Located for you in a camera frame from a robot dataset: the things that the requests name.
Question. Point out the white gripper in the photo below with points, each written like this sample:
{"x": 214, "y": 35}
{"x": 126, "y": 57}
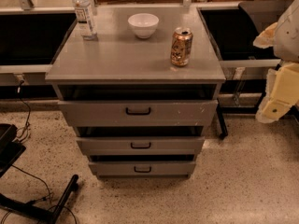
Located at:
{"x": 289, "y": 41}

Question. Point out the grey bottom drawer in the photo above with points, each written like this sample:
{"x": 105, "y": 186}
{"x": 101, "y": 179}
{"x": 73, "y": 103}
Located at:
{"x": 140, "y": 168}

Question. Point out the grey drawer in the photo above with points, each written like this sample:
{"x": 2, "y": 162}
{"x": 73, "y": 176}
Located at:
{"x": 140, "y": 168}
{"x": 140, "y": 145}
{"x": 137, "y": 113}

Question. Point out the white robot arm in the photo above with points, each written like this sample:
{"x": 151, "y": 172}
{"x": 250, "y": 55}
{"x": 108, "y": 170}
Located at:
{"x": 282, "y": 36}

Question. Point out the grey top drawer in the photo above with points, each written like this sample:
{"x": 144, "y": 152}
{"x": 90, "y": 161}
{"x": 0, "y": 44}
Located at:
{"x": 137, "y": 113}

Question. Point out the grey drawer cabinet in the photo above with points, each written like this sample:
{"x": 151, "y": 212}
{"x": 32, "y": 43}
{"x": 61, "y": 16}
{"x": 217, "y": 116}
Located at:
{"x": 119, "y": 66}

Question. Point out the grey middle drawer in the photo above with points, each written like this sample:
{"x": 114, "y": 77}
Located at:
{"x": 140, "y": 145}

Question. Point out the black stand right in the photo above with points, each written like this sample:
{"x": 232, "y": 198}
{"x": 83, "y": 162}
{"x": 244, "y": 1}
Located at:
{"x": 245, "y": 67}

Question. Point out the black stand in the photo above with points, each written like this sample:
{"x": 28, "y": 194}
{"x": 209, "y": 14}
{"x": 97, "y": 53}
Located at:
{"x": 245, "y": 67}
{"x": 16, "y": 200}

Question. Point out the golden drink can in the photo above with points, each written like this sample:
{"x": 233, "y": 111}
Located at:
{"x": 181, "y": 46}

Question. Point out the white ceramic bowl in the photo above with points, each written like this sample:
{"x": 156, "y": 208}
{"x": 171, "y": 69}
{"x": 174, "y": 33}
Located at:
{"x": 143, "y": 25}

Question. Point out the clear plastic water bottle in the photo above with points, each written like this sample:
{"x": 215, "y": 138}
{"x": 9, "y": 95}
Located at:
{"x": 84, "y": 14}

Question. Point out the black stand left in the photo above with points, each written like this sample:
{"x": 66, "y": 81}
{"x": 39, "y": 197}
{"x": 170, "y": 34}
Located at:
{"x": 16, "y": 200}

